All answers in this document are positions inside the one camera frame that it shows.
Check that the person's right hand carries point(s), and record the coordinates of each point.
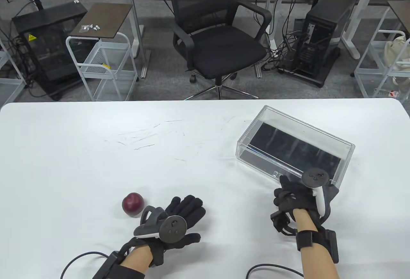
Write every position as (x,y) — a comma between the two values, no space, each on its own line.
(294,195)

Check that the person's left hand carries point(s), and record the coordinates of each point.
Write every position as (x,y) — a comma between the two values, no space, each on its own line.
(189,210)

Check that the clear plastic drawer organizer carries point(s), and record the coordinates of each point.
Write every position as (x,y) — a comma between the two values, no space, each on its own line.
(288,138)

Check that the person's left forearm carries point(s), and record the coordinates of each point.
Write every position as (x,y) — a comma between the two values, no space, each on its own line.
(137,258)

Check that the grey left hand controller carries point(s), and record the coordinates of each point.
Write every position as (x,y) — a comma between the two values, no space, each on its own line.
(173,227)

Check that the grey hand controller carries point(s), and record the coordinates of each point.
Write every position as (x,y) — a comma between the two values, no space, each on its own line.
(315,177)
(173,227)

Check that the grey right hand controller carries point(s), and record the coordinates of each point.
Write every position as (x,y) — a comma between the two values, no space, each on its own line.
(315,177)

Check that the black open computer tower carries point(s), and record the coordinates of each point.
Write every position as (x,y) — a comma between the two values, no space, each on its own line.
(323,32)

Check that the black mesh office chair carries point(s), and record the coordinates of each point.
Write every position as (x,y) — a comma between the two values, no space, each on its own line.
(221,45)

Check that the cream fabric bag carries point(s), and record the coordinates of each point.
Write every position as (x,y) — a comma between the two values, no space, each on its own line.
(395,51)

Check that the white corner desk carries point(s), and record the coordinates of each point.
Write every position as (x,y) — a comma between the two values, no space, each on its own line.
(360,13)

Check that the small silver packets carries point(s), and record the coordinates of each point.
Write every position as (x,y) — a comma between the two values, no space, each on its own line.
(88,27)

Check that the brown square board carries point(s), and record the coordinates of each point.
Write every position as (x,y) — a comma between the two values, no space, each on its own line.
(105,18)

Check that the black glass computer tower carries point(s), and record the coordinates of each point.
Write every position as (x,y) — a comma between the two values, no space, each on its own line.
(48,55)

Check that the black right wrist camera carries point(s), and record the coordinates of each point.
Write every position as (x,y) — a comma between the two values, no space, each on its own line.
(330,243)

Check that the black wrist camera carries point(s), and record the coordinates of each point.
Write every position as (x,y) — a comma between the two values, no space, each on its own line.
(330,243)
(107,267)

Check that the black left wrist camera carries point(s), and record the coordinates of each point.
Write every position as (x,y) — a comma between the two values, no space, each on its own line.
(107,267)

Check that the white frame cart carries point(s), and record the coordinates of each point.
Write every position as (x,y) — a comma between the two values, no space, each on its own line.
(368,71)

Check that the white metal shelf frame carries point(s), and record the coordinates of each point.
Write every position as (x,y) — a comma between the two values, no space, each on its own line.
(9,80)

